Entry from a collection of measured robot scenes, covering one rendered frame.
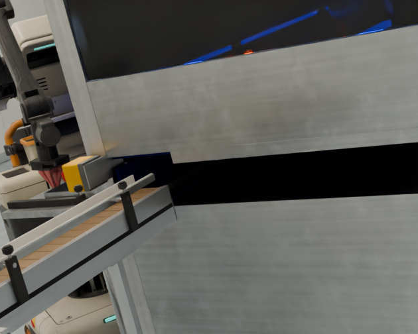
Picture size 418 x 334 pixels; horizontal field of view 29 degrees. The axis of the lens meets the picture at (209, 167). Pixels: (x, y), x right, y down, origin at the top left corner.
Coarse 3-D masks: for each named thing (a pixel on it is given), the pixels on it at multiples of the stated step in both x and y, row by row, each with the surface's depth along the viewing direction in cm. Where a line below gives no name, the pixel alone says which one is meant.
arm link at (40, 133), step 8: (48, 96) 226; (24, 112) 222; (24, 120) 225; (32, 120) 222; (40, 120) 220; (48, 120) 218; (40, 128) 218; (48, 128) 217; (56, 128) 218; (40, 136) 217; (48, 136) 218; (56, 136) 218; (48, 144) 218
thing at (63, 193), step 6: (126, 162) 241; (60, 186) 231; (66, 186) 233; (48, 192) 225; (54, 192) 223; (60, 192) 222; (66, 192) 221; (72, 192) 220; (84, 192) 218; (90, 192) 216; (96, 192) 215
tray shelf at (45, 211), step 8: (208, 160) 235; (200, 168) 231; (184, 176) 224; (168, 184) 218; (176, 184) 221; (24, 208) 229; (32, 208) 227; (40, 208) 224; (48, 208) 222; (56, 208) 220; (64, 208) 218; (8, 216) 230; (16, 216) 228; (24, 216) 226; (32, 216) 224; (40, 216) 222; (48, 216) 221
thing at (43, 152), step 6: (36, 144) 226; (42, 144) 225; (36, 150) 227; (42, 150) 225; (48, 150) 225; (54, 150) 227; (42, 156) 226; (48, 156) 226; (54, 156) 227; (60, 156) 228; (66, 156) 227; (30, 162) 229; (36, 162) 227; (42, 162) 226; (48, 162) 225; (54, 162) 224
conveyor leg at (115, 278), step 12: (120, 264) 182; (108, 276) 182; (120, 276) 182; (108, 288) 183; (120, 288) 182; (120, 300) 183; (132, 300) 185; (120, 312) 184; (132, 312) 184; (120, 324) 185; (132, 324) 185
